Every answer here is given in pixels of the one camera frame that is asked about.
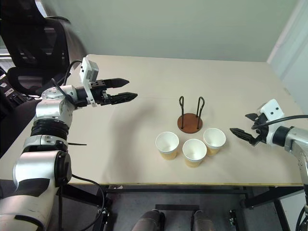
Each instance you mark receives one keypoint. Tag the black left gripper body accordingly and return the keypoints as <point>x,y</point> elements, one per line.
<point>98,96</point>

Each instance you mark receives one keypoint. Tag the black flat bar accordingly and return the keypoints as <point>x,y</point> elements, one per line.
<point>176,207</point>

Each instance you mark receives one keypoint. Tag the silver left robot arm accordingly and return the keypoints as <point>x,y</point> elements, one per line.
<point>50,108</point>

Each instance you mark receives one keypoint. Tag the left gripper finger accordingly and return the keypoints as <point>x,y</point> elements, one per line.
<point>116,83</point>
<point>122,97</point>

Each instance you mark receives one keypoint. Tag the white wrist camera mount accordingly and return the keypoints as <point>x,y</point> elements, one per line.
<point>87,69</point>
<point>272,109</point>

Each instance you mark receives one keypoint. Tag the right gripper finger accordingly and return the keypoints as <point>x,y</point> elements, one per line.
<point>252,116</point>
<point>243,135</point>

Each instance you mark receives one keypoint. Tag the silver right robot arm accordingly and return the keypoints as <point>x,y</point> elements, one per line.
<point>294,139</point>

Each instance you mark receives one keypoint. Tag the black device with labels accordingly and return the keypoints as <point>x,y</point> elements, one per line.
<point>7,90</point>

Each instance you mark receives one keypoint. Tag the dark rounded shape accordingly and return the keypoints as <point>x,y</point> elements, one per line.
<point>202,222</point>
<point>146,221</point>

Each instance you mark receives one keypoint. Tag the white and tan paper cup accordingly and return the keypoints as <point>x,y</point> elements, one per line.
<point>194,157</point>
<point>214,146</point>
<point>167,150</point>

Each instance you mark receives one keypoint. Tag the black metal table frame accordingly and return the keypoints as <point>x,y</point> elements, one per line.
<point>173,189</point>

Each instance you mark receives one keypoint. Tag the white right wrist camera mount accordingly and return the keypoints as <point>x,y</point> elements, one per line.
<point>272,109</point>

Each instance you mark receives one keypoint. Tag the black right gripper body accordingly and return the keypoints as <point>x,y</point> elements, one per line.
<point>262,135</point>

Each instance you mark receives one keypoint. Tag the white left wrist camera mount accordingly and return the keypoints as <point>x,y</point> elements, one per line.
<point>87,69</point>

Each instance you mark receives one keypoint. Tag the black office chair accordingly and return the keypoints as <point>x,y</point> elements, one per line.
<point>29,36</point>

